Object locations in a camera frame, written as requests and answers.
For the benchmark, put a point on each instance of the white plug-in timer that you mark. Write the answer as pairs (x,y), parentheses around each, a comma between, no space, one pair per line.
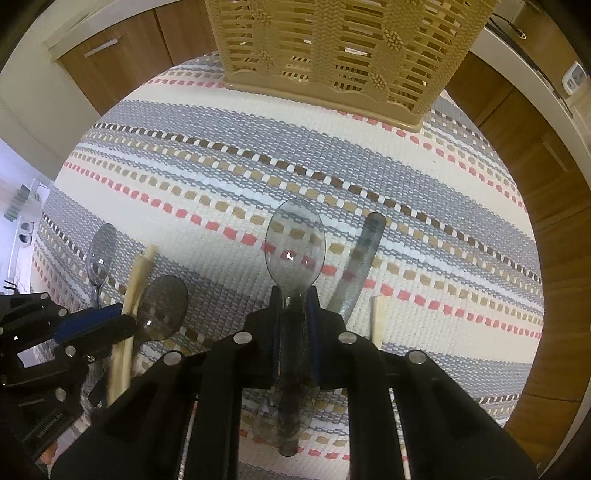
(572,77)

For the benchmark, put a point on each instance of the wooden cabinet door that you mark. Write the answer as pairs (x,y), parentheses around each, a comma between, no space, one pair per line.
(184,32)
(115,74)
(480,87)

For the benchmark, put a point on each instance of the beige plastic utensil basket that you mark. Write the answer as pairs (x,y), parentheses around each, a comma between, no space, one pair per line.
(341,50)

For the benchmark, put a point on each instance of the clear grey plastic spoon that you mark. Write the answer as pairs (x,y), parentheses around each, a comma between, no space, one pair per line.
(294,249)
(360,263)
(164,307)
(102,251)
(268,422)

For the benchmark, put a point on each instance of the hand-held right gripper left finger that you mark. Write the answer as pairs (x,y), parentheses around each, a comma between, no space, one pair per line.
(276,325)

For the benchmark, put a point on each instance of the wooden corner cabinet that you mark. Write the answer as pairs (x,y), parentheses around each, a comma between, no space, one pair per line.
(554,258)

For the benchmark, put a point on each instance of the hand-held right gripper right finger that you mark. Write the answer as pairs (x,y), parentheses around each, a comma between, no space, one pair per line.
(313,325)

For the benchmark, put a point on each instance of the wooden chopstick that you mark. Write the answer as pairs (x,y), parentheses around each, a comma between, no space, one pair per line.
(378,321)
(135,290)

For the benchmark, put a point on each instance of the striped woven mat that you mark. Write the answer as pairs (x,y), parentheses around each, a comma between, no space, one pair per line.
(231,157)

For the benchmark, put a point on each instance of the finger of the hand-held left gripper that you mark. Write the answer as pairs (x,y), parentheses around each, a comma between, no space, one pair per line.
(69,369)
(87,322)

